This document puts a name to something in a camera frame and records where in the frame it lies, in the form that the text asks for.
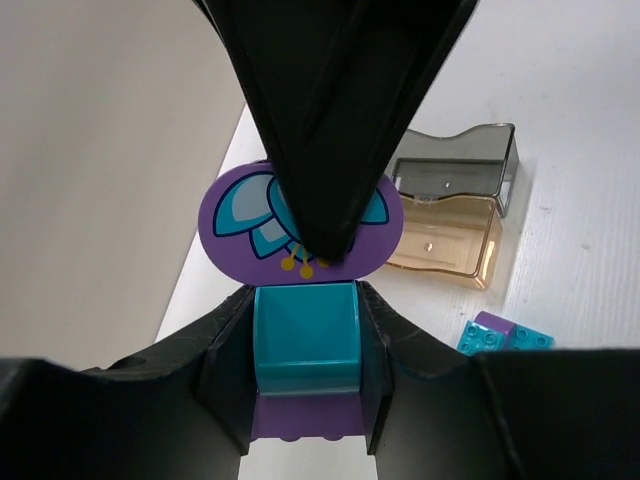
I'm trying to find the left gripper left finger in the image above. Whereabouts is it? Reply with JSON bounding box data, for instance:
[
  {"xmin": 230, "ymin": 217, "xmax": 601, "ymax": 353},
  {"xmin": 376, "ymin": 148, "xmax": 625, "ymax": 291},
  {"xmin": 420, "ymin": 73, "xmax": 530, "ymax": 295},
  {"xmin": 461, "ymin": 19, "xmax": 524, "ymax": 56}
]
[{"xmin": 0, "ymin": 280, "xmax": 640, "ymax": 480}]

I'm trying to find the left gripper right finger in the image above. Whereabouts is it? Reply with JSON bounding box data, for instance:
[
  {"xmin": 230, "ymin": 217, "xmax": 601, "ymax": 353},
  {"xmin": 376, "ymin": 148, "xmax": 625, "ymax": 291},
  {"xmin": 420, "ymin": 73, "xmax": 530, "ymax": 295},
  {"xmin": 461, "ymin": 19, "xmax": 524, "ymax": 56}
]
[{"xmin": 199, "ymin": 0, "xmax": 476, "ymax": 261}]

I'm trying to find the teal square lego brick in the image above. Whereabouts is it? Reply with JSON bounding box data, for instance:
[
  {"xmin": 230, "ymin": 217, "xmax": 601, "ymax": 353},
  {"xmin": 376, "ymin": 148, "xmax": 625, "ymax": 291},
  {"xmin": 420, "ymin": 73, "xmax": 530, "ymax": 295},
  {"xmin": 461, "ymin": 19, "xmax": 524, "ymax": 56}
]
[{"xmin": 253, "ymin": 282, "xmax": 362, "ymax": 397}]

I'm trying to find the grey transparent container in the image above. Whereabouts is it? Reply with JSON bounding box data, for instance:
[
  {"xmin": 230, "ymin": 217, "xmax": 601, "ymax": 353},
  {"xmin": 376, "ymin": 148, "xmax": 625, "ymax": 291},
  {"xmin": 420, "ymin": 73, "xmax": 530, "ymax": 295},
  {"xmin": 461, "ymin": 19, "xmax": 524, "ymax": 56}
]
[{"xmin": 385, "ymin": 123, "xmax": 519, "ymax": 218}]

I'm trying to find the orange transparent container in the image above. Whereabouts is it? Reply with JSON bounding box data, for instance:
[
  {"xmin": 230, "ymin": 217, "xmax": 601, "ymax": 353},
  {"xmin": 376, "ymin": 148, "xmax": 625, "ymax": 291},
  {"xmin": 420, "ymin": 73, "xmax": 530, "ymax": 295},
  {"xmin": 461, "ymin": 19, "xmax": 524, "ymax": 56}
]
[{"xmin": 387, "ymin": 195, "xmax": 502, "ymax": 290}]

